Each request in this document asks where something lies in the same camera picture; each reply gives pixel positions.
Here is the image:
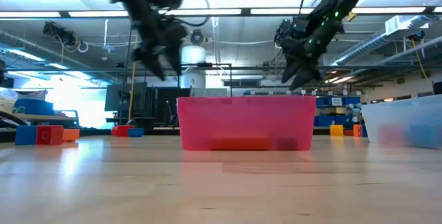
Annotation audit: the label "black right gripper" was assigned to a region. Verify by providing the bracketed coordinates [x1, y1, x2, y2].
[274, 7, 345, 91]

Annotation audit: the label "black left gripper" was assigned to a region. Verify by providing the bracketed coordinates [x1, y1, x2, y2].
[109, 0, 188, 82]

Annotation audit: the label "medium blue block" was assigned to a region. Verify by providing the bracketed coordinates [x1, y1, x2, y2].
[15, 124, 38, 146]
[405, 122, 442, 149]

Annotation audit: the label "white cylindrical tank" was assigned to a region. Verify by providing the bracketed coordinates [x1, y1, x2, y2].
[181, 46, 207, 89]

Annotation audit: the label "shelf rack with blue bins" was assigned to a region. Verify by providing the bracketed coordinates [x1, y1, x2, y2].
[243, 90, 363, 128]

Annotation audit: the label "black equipment cabinet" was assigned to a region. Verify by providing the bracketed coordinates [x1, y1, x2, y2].
[104, 82, 191, 130]

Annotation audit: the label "red translucent plastic bin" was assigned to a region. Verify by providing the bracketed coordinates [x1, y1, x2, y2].
[176, 95, 317, 152]

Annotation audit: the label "clear translucent plastic bin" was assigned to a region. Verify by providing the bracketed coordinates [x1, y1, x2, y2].
[361, 94, 442, 150]

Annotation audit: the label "white bag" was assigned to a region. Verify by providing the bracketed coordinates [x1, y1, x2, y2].
[19, 90, 48, 101]

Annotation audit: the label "background work table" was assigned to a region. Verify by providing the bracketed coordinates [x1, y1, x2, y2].
[0, 112, 79, 130]

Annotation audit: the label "small red square block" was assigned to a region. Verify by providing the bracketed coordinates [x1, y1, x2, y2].
[35, 124, 64, 146]

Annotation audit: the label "blue drum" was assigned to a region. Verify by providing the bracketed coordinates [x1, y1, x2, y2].
[13, 98, 55, 116]

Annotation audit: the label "white stacked boxes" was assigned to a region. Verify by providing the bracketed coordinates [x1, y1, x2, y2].
[0, 88, 17, 114]

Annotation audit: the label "black hanging cord reel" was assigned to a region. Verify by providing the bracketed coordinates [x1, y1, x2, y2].
[188, 28, 207, 46]
[42, 21, 77, 48]

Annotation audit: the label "black metal stand frame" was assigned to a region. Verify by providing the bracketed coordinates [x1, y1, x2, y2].
[177, 62, 233, 97]

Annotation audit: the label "white cable loop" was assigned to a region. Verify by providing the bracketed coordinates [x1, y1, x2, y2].
[76, 39, 90, 54]

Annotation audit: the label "blue hanging cord reel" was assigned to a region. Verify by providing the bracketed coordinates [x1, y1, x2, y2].
[408, 30, 426, 42]

